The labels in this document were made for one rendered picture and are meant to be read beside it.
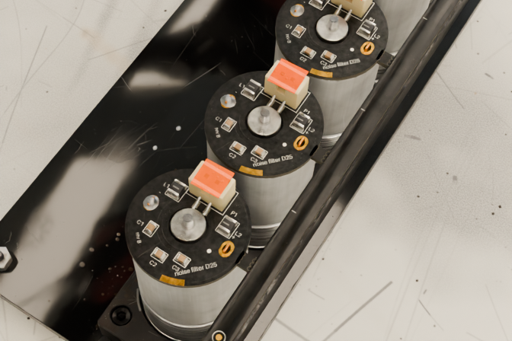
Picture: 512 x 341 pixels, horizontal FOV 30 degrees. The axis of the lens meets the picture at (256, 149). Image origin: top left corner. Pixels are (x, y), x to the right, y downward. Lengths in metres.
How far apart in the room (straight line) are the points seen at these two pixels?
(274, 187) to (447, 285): 0.07
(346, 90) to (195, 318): 0.06
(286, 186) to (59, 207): 0.07
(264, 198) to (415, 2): 0.06
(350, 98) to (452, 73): 0.07
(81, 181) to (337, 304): 0.07
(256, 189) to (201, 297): 0.03
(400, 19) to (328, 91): 0.03
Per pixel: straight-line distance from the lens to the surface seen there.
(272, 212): 0.21
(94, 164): 0.25
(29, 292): 0.24
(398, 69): 0.21
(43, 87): 0.28
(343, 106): 0.22
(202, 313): 0.20
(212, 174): 0.19
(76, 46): 0.29
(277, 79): 0.20
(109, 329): 0.23
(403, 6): 0.23
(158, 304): 0.20
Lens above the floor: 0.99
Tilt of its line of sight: 63 degrees down
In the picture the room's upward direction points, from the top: 4 degrees clockwise
